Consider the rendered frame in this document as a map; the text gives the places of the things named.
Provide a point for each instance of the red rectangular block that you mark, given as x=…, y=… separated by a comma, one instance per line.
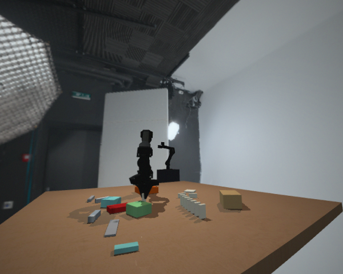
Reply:
x=116, y=208

